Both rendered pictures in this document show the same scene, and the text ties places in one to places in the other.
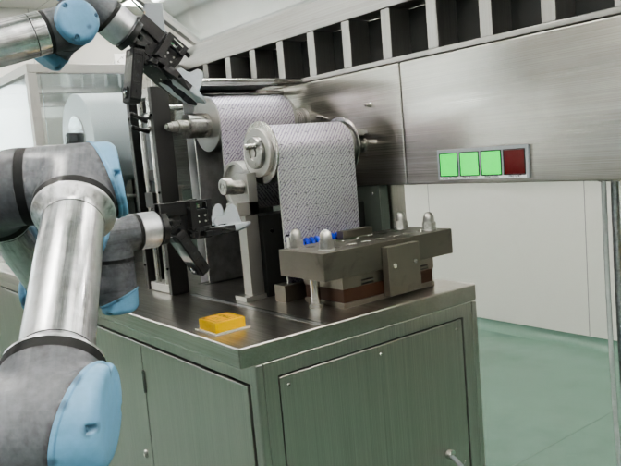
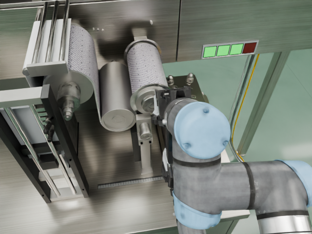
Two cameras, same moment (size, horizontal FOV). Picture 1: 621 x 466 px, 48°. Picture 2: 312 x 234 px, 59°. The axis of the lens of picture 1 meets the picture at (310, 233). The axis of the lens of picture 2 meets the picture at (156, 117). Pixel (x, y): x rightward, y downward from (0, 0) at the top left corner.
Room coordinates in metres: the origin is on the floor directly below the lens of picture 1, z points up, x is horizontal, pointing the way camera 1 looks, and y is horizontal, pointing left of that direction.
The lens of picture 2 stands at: (1.34, 0.67, 1.91)
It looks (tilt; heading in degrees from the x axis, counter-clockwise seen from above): 49 degrees down; 298
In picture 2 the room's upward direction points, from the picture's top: straight up
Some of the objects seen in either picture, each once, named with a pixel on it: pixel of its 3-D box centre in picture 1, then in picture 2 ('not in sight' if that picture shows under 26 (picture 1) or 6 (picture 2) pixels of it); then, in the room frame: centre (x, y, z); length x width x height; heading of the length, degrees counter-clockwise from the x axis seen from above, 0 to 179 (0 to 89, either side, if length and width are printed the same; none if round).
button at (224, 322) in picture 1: (222, 323); not in sight; (1.39, 0.20, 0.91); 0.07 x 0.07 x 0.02; 37
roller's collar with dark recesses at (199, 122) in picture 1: (196, 125); (68, 96); (1.84, 0.27, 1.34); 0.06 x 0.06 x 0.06; 37
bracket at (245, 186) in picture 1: (244, 237); (145, 146); (1.66, 0.16, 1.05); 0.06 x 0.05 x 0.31; 127
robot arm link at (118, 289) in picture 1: (109, 286); not in sight; (1.37, 0.41, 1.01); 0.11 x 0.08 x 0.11; 98
